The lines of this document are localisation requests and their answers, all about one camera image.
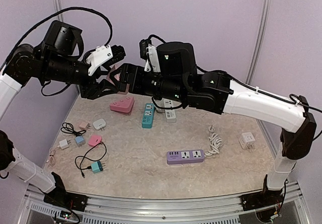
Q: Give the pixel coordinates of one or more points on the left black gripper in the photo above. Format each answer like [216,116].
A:
[93,87]

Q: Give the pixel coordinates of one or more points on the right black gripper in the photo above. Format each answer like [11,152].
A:
[135,85]

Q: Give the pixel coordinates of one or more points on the pink cube socket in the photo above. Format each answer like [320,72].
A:
[116,77]

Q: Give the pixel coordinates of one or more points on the beige pink charger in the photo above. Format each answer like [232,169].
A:
[84,126]

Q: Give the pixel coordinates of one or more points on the white power strip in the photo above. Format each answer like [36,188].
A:
[170,114]

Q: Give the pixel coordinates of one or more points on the white cube socket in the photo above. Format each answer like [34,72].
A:
[246,140]

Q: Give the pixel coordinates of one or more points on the purple power strip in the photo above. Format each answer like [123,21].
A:
[185,157]

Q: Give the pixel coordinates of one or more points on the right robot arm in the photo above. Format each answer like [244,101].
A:
[179,79]

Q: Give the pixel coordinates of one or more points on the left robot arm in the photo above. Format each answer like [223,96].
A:
[59,57]

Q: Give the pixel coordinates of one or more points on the pink triangular power strip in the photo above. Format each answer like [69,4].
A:
[123,106]

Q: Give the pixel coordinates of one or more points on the white square adapter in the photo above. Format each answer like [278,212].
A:
[99,124]

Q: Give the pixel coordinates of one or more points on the teal power strip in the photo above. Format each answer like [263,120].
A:
[148,116]

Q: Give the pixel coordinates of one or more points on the pink square adapter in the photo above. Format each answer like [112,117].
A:
[94,140]

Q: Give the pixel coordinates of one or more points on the blue charger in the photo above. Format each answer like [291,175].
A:
[79,140]

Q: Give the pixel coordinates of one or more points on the small white charger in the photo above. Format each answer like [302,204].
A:
[63,144]

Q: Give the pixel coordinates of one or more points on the teal charger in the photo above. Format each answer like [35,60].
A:
[97,167]

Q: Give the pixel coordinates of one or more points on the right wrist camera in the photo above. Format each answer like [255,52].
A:
[149,53]

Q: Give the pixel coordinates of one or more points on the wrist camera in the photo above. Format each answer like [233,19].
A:
[149,53]
[103,56]

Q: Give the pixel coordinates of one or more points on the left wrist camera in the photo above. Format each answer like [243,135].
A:
[103,56]

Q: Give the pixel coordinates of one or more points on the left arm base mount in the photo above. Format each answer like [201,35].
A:
[69,200]

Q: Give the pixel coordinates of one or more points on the right aluminium post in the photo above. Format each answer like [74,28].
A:
[259,41]

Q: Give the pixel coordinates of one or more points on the aluminium front rail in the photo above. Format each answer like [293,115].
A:
[220,209]

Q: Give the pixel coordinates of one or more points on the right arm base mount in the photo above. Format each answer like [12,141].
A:
[260,199]

